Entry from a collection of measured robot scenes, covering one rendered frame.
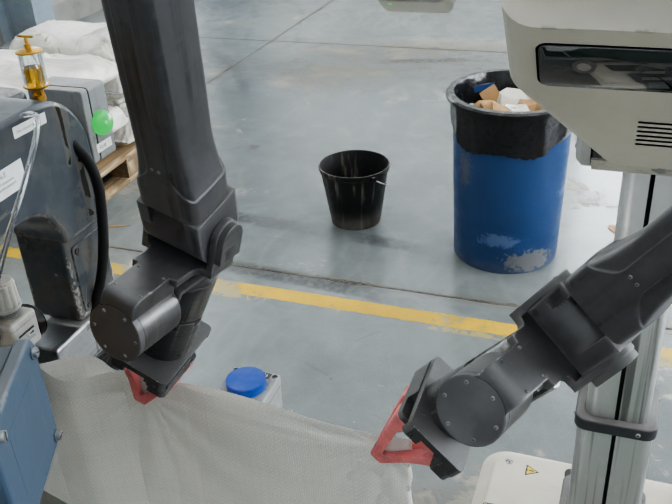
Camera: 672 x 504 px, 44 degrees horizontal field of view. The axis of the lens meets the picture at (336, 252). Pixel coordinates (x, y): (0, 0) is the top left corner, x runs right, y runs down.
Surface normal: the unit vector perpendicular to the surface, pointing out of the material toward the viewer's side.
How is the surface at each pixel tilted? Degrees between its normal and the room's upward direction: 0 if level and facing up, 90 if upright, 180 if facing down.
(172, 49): 105
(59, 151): 90
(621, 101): 130
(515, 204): 93
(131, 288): 15
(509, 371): 38
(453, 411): 75
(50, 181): 90
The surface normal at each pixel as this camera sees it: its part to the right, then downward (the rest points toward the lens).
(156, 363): 0.36, -0.72
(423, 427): 0.64, -0.54
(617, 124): -0.23, 0.92
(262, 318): -0.05, -0.87
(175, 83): 0.84, 0.44
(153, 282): 0.16, -0.78
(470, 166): -0.79, 0.36
